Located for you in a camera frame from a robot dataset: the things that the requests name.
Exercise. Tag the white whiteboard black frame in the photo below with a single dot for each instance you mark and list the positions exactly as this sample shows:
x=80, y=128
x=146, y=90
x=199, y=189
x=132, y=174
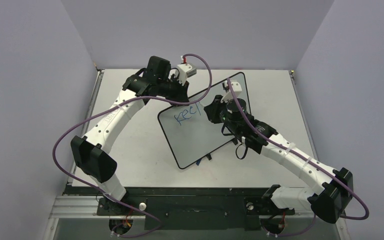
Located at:
x=189, y=133

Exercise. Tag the aluminium table frame rail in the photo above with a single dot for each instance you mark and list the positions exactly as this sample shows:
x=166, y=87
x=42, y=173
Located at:
x=79, y=143

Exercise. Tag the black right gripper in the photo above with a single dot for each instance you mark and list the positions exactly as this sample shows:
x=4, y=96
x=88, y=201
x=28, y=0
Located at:
x=218, y=108

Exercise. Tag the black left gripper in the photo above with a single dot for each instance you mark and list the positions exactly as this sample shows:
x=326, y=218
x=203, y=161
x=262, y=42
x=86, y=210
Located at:
x=181, y=95

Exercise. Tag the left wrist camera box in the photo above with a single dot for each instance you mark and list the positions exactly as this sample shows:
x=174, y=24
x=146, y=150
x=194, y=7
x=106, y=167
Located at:
x=185, y=70

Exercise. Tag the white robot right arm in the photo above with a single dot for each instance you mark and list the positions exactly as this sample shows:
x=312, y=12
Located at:
x=327, y=193

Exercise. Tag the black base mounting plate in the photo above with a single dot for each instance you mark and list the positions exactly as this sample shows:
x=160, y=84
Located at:
x=187, y=208

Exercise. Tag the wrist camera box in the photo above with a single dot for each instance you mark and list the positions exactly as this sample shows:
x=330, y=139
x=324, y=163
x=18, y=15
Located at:
x=233, y=88
x=185, y=70

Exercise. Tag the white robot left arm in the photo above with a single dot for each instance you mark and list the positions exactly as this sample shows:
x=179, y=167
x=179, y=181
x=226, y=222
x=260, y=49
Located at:
x=91, y=151

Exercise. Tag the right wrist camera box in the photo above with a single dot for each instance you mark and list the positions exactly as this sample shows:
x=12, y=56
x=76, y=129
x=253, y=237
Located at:
x=233, y=88

